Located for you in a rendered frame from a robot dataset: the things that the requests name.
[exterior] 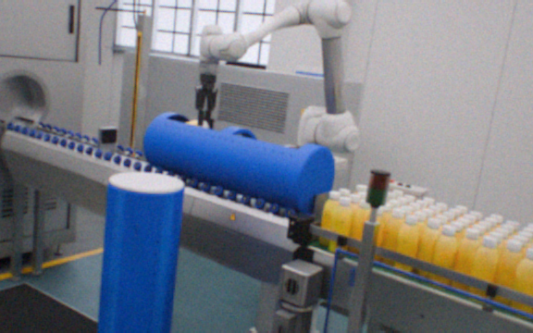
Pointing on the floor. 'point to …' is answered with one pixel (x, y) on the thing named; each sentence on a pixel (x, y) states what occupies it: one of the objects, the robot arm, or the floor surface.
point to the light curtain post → (140, 81)
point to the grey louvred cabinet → (232, 99)
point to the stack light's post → (363, 277)
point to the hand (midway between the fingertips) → (204, 117)
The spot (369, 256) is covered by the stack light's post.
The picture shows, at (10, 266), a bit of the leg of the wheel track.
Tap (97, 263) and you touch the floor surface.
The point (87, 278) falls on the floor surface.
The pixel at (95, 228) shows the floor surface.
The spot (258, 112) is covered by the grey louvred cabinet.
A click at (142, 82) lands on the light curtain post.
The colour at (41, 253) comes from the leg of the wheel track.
